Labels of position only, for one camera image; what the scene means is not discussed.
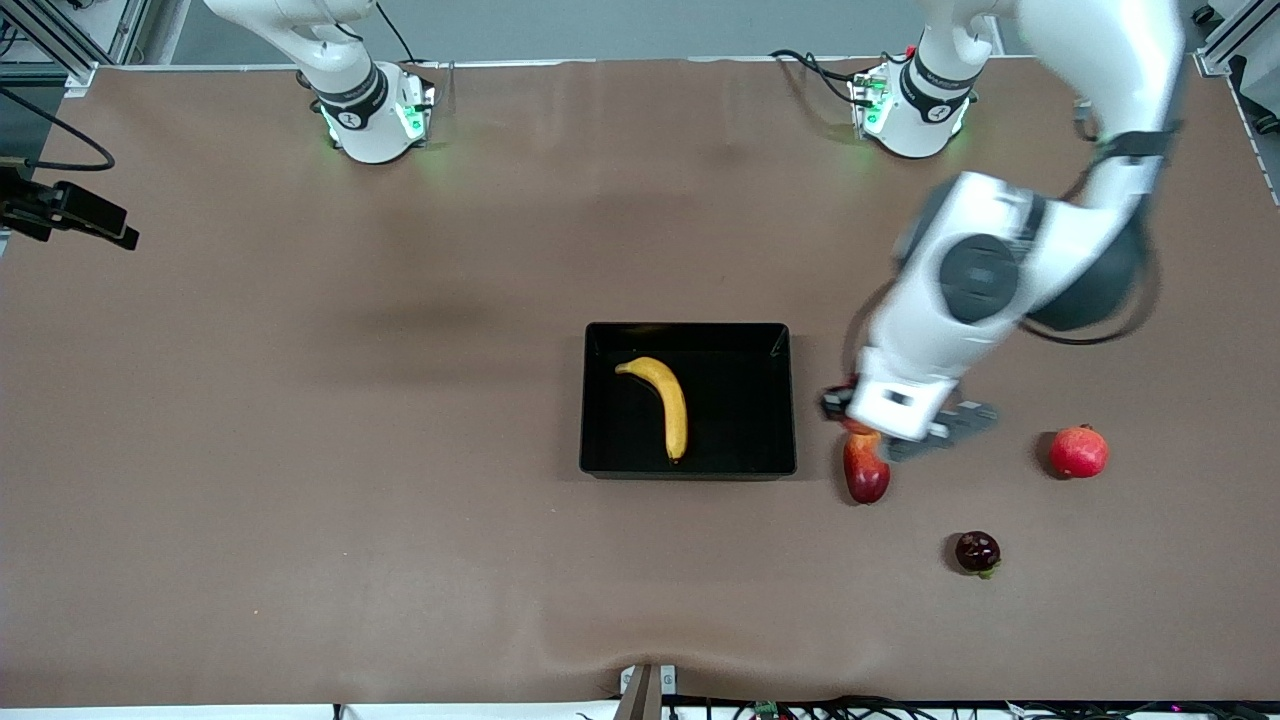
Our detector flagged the black plastic tray box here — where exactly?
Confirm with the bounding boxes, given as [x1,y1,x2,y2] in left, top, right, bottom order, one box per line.
[579,321,798,481]

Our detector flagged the yellow banana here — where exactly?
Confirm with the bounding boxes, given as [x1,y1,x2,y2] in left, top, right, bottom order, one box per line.
[614,356,690,465]

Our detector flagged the red yellow mango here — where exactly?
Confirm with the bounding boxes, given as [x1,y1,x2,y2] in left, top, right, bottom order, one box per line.
[843,432,892,505]

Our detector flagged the dark purple mangosteen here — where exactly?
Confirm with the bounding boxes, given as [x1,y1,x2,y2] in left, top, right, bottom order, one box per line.
[954,531,1002,580]

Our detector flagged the red pomegranate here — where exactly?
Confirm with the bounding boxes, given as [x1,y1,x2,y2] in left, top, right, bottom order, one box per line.
[1049,424,1110,480]

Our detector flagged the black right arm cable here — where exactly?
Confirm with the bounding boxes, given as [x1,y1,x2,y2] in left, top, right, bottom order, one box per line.
[0,88,117,171]

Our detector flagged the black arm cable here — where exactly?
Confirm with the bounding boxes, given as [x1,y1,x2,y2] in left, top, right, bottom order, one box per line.
[843,130,1163,386]
[0,88,117,171]

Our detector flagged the aluminium frame profile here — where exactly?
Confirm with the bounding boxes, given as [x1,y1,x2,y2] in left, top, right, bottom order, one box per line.
[0,0,151,96]
[1195,0,1280,79]

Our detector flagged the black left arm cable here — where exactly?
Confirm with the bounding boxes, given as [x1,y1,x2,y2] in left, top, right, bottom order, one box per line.
[843,130,1163,386]

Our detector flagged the black left base cables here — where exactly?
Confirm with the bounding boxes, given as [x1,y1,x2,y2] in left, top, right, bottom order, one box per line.
[768,48,866,106]

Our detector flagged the black right base cable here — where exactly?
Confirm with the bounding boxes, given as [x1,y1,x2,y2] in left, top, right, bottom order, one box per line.
[375,0,419,66]

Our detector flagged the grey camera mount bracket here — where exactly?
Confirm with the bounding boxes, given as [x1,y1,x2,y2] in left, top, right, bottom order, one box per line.
[615,663,679,720]

